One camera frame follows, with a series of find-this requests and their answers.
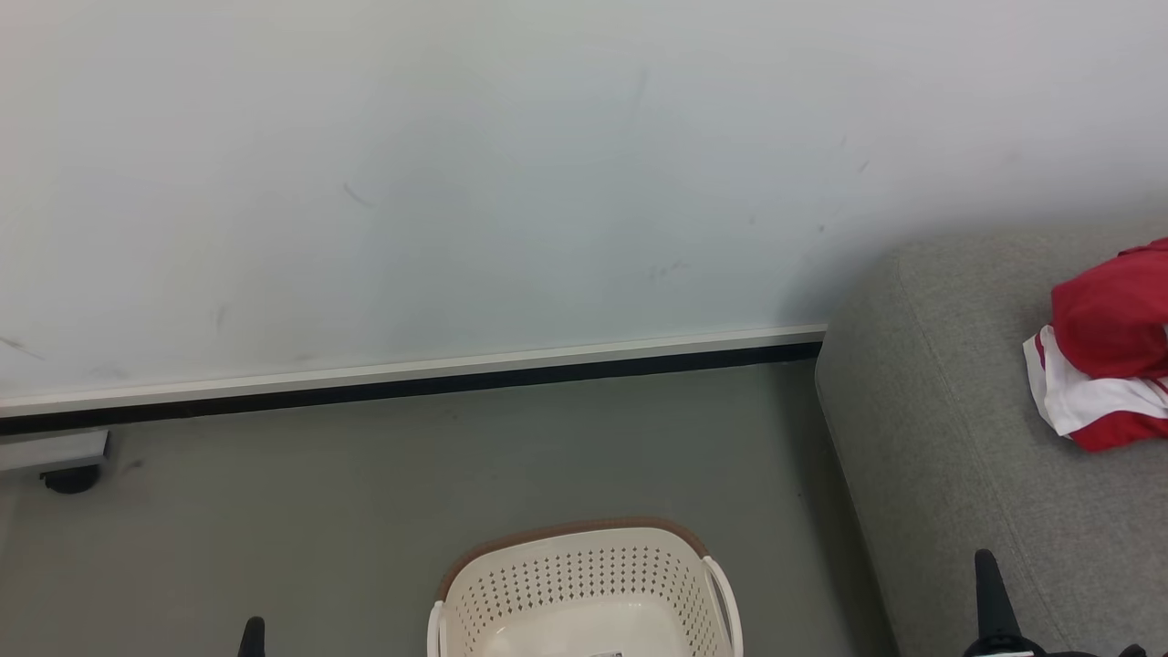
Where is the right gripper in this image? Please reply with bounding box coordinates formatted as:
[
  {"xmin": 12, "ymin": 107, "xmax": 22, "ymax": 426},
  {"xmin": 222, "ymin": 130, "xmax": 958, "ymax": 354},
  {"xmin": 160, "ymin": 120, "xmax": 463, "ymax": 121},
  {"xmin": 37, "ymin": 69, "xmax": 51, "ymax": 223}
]
[{"xmin": 962, "ymin": 548, "xmax": 1147, "ymax": 657}]

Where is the red and white garment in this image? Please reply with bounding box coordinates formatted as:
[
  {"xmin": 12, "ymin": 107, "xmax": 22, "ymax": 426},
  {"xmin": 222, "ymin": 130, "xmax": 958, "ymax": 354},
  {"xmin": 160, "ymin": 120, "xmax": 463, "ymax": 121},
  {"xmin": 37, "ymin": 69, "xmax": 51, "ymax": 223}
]
[{"xmin": 1022, "ymin": 238, "xmax": 1168, "ymax": 453}]

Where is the cream perforated laundry basket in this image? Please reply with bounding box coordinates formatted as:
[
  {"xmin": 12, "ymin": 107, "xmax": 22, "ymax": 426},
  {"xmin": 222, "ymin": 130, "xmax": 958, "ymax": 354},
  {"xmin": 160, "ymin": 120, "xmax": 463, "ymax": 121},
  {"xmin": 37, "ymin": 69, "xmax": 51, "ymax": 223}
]
[{"xmin": 427, "ymin": 517, "xmax": 745, "ymax": 657}]

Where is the grey fabric sofa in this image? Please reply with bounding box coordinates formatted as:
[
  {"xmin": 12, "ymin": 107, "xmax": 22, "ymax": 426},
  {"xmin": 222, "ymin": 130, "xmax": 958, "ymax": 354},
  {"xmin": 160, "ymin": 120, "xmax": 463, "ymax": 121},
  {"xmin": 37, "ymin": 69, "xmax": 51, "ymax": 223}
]
[{"xmin": 814, "ymin": 224, "xmax": 1168, "ymax": 657}]

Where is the black caster wheel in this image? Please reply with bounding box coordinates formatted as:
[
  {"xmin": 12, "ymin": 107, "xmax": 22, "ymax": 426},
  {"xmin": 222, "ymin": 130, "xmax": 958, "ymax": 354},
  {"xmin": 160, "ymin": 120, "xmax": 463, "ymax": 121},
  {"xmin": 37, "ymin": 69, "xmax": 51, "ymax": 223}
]
[{"xmin": 40, "ymin": 464, "xmax": 102, "ymax": 495}]

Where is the white cart base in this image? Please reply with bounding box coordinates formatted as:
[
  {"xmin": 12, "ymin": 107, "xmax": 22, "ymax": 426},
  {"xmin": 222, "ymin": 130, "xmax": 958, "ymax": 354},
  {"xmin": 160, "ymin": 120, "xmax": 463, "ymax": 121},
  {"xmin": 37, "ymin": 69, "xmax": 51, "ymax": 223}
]
[{"xmin": 0, "ymin": 429, "xmax": 111, "ymax": 474}]

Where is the white and black baseboard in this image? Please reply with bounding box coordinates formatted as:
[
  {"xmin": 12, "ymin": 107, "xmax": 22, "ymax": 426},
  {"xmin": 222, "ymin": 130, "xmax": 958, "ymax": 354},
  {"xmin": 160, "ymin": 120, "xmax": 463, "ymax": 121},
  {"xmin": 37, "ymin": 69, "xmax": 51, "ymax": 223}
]
[{"xmin": 0, "ymin": 323, "xmax": 828, "ymax": 437}]

